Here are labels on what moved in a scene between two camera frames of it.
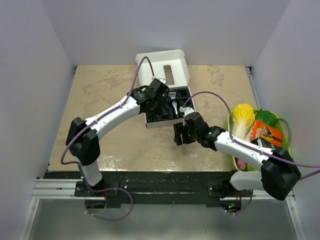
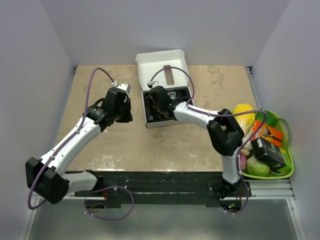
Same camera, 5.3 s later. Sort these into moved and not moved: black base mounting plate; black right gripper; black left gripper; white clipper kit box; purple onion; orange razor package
Moved: black left gripper; black right gripper
Not moved: black base mounting plate; white clipper kit box; orange razor package; purple onion
